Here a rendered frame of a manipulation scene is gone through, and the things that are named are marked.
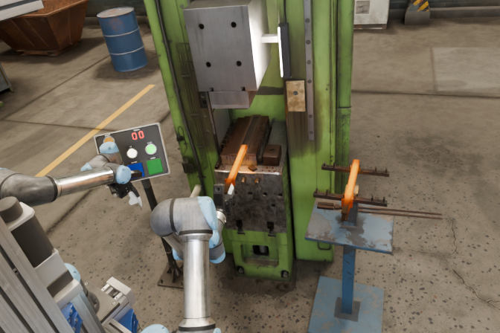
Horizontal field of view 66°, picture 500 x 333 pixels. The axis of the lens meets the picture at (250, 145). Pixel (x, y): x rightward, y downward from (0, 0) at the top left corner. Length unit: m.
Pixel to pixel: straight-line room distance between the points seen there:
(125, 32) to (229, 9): 4.80
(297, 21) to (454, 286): 1.88
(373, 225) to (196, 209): 0.99
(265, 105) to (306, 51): 0.65
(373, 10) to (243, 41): 5.43
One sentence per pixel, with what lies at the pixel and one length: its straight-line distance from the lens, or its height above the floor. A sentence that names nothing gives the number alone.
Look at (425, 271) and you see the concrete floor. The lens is 2.84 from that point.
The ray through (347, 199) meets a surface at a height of 1.02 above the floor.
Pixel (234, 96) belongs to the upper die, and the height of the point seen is 1.34.
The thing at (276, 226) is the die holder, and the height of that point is 0.52.
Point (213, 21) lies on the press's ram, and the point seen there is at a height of 1.71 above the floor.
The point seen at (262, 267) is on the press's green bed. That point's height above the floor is 0.13.
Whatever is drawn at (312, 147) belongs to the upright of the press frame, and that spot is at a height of 0.95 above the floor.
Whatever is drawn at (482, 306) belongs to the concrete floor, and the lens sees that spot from 2.78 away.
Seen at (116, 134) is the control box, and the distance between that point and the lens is 2.13.
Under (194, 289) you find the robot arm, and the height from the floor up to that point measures 1.13.
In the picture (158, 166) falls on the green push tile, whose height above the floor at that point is 1.01.
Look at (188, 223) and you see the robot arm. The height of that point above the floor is 1.27.
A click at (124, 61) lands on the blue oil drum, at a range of 6.59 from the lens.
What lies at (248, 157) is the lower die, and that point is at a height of 0.97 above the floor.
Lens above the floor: 2.15
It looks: 33 degrees down
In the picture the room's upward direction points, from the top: 8 degrees counter-clockwise
